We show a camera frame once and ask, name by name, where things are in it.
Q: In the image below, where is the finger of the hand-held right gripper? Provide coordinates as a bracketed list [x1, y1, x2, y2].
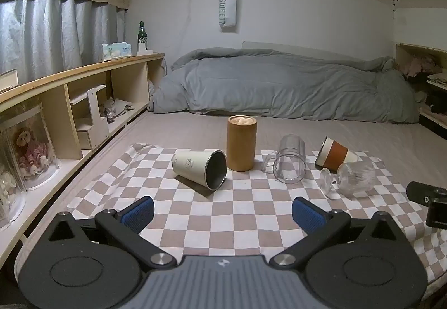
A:
[425, 199, 447, 228]
[406, 181, 447, 205]

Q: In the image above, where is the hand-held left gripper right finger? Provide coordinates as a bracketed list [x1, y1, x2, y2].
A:
[270, 196, 402, 269]

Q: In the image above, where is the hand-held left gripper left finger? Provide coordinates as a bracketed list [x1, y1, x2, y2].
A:
[45, 196, 177, 269]

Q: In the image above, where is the white cup with brown sleeve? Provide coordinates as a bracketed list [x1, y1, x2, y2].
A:
[314, 136, 360, 171]

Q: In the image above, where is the white metal cup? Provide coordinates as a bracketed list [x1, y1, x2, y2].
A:
[172, 150, 228, 191]

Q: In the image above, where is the clear glass mug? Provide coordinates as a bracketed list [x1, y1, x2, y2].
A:
[262, 134, 308, 185]

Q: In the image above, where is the ribbed glass goblet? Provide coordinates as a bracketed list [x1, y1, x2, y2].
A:
[319, 159, 376, 199]

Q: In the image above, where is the checkered cloth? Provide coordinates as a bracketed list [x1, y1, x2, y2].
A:
[66, 143, 447, 296]

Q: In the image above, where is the beige striped bed sheet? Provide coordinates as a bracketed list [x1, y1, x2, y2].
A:
[14, 110, 447, 296]

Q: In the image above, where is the brown cylindrical tumbler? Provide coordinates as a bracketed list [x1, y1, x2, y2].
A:
[226, 115, 258, 172]

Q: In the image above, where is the small wooden stool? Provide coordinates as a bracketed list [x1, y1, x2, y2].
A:
[76, 85, 110, 150]

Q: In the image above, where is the crumpled grey cloth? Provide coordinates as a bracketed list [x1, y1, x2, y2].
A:
[101, 96, 135, 119]

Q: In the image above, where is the plush toy in clear case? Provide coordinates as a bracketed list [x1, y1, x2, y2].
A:
[0, 104, 61, 191]

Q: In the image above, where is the plush doll in pink dress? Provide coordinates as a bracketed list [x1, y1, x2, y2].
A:
[12, 127, 51, 177]

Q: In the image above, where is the pink crumpled cloth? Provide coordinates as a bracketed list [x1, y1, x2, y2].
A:
[398, 52, 439, 78]

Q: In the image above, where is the clear display case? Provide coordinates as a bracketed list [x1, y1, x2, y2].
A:
[0, 162, 27, 229]

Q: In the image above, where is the grey duvet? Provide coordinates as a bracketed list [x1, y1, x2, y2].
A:
[148, 48, 421, 124]

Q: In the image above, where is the wooden shelf unit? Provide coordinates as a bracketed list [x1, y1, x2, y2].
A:
[0, 52, 165, 261]

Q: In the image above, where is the wooden side shelf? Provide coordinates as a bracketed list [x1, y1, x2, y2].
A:
[394, 43, 447, 140]

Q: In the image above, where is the tissue box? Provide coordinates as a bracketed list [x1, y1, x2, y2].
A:
[101, 43, 132, 61]

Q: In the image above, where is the book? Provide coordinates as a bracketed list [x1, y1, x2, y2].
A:
[0, 69, 19, 93]

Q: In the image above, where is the grey curtain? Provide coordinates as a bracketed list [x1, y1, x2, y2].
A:
[0, 0, 126, 75]

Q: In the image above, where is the white hanging bag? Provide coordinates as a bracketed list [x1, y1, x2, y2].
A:
[218, 0, 240, 32]

